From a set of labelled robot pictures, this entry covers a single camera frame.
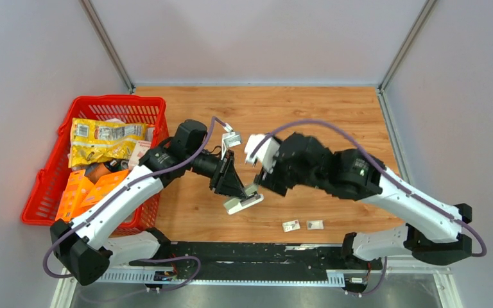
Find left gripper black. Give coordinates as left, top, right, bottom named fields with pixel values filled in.
left=186, top=150, right=247, bottom=201

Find grey white stapler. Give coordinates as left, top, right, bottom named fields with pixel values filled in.
left=223, top=184, right=264, bottom=215

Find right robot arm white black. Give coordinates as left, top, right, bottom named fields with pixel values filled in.
left=245, top=133, right=473, bottom=269

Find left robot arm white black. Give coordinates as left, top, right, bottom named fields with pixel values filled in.
left=43, top=117, right=247, bottom=286

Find staple box with red mark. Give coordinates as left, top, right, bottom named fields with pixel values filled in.
left=282, top=219, right=301, bottom=233

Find small grey staple box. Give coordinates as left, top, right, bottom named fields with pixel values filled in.
left=306, top=220, right=324, bottom=230

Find pink white small box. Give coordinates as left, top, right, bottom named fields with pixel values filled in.
left=128, top=141, right=151, bottom=170

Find orange box right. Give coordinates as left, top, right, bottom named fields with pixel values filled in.
left=80, top=169, right=130, bottom=211

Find orange box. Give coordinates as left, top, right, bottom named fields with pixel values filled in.
left=80, top=169, right=130, bottom=211
left=55, top=169, right=94, bottom=222

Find yellow snack bag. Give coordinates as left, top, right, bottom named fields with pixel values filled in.
left=69, top=118, right=148, bottom=168

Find orange box left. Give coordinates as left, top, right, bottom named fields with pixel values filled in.
left=55, top=169, right=94, bottom=222

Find red plastic basket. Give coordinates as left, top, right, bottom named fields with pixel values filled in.
left=21, top=94, right=170, bottom=237

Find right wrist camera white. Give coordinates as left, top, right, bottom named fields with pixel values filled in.
left=244, top=134, right=280, bottom=171

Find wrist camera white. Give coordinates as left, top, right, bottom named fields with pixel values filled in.
left=221, top=123, right=242, bottom=159
left=244, top=134, right=280, bottom=171

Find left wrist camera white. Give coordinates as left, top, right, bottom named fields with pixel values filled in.
left=221, top=123, right=242, bottom=159

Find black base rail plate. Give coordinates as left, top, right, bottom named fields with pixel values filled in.
left=128, top=241, right=383, bottom=282

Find white slotted cable duct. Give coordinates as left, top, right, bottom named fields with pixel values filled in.
left=98, top=268, right=346, bottom=287

